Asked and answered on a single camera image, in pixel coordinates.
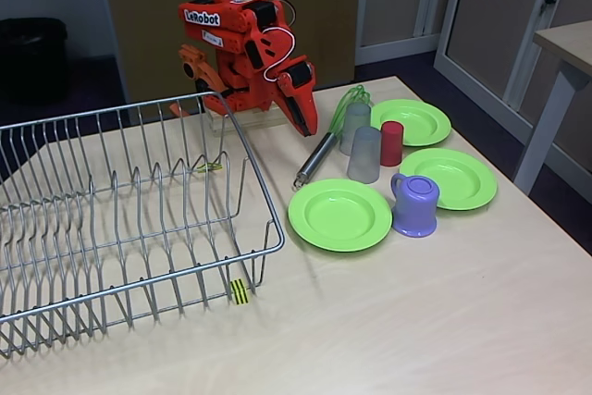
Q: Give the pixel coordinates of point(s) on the orange-red gripper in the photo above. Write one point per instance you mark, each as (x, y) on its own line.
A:
(300, 98)

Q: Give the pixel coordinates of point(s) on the translucent grey plastic cup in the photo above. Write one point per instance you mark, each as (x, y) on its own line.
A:
(365, 159)
(356, 117)

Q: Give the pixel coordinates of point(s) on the red plastic cup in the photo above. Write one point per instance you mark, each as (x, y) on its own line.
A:
(392, 145)

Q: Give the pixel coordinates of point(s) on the purple plastic mug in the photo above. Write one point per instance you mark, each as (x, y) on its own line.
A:
(416, 210)

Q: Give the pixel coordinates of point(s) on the orange-red robot arm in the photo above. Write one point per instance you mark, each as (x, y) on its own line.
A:
(231, 29)

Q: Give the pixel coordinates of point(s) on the wooden base block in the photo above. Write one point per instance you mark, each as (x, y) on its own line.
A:
(263, 118)

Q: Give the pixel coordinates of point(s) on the small yellow tape marker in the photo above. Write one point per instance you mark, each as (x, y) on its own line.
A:
(210, 166)

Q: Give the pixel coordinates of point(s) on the green plastic plate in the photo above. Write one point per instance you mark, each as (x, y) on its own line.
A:
(418, 122)
(340, 214)
(453, 177)

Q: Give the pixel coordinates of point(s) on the light orange table clamp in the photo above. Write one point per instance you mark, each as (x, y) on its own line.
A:
(192, 59)

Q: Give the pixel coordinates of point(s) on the brown pin board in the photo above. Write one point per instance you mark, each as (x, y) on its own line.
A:
(152, 20)

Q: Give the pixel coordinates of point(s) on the yellow black striped tape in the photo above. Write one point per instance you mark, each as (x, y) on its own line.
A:
(240, 292)

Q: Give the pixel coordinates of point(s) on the grey sliding door cabinet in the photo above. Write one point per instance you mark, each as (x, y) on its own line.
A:
(499, 20)

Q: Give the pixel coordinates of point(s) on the black cabinet lock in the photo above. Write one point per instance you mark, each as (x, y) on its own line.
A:
(549, 1)

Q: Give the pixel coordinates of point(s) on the black waste bin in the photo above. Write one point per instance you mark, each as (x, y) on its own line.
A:
(32, 57)

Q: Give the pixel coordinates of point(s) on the beige desk with grey leg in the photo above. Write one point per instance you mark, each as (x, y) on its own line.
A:
(569, 43)

